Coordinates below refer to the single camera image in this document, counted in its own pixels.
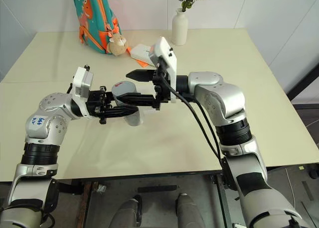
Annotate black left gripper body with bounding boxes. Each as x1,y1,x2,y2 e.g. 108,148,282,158
86,86,115,124

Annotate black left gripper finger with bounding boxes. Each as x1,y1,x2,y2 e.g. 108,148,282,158
103,105,140,119

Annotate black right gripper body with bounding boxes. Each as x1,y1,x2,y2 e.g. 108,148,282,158
151,59,173,112

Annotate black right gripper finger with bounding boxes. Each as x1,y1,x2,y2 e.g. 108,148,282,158
125,69,157,83
115,93,156,107

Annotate grey cylindrical jar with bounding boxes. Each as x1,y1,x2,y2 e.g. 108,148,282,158
111,80,145,127

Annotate grey jar lid red print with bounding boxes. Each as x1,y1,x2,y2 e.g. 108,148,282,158
111,80,137,100

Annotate white flat box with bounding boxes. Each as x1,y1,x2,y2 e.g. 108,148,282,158
130,44,157,66

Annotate orange flat sheet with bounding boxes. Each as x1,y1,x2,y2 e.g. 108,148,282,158
126,47,150,68

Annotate brown plush toy pendant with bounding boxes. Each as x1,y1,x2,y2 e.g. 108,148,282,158
106,33,130,57

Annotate white ceramic vase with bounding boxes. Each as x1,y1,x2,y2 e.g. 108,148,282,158
171,8,188,46

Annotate teal orange dinosaur backpack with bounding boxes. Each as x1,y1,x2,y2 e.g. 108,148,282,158
71,0,123,55

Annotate black flat bar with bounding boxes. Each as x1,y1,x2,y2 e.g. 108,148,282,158
137,185,178,194

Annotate pink flowers green stems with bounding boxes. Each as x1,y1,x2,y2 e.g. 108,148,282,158
177,0,223,12

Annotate dark rounded grey shape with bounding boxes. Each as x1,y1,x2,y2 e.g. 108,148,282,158
115,194,143,228
175,193,204,228

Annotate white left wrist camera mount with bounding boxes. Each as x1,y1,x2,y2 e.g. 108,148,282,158
71,65,96,102

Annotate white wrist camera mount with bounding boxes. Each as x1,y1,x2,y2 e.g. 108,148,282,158
149,36,178,104
71,65,96,102

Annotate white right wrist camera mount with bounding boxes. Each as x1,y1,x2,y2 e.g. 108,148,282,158
149,36,178,104

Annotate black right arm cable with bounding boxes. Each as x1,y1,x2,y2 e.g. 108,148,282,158
191,98,226,164
159,73,225,164

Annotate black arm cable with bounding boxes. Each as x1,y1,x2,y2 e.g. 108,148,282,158
159,73,225,164
191,98,226,164
40,206,56,228

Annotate rusty brown post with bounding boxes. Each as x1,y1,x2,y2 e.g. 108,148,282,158
75,182,93,228

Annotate black table frame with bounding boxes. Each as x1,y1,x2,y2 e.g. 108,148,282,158
56,170,237,228

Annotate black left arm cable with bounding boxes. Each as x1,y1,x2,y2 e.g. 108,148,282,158
40,206,56,228

